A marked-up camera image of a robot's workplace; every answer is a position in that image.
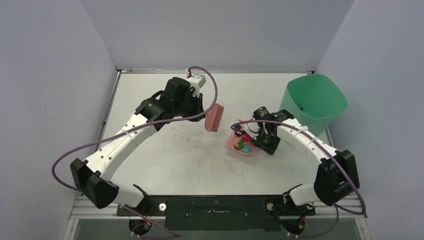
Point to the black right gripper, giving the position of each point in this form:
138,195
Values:
260,142

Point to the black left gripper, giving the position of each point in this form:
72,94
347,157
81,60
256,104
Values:
197,106

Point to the magenta paper scrap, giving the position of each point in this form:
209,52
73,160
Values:
245,137

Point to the teal paper scrap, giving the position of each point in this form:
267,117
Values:
246,149

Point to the pink plastic dustpan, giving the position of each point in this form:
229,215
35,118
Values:
232,140

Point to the pink hand brush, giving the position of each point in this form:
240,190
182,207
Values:
213,118

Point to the green paper scrap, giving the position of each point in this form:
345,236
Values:
239,145

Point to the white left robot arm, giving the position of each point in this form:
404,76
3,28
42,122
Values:
93,175

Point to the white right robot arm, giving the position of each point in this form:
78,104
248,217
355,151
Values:
336,171

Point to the green plastic waste bin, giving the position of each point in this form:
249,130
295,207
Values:
320,97

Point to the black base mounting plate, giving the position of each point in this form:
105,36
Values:
221,212

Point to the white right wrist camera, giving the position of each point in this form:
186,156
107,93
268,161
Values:
251,129

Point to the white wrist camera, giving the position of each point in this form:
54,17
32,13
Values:
197,81
251,129

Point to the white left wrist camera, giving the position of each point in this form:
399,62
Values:
197,81

